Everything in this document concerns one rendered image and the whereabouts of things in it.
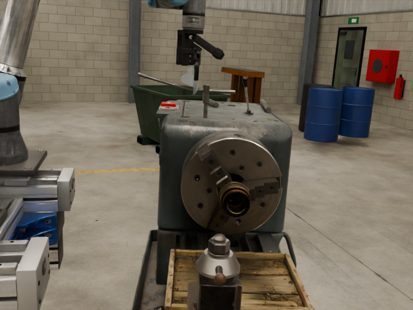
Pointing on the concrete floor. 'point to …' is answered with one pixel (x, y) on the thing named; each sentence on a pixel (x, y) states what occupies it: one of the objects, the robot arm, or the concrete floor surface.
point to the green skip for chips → (152, 107)
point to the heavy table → (243, 84)
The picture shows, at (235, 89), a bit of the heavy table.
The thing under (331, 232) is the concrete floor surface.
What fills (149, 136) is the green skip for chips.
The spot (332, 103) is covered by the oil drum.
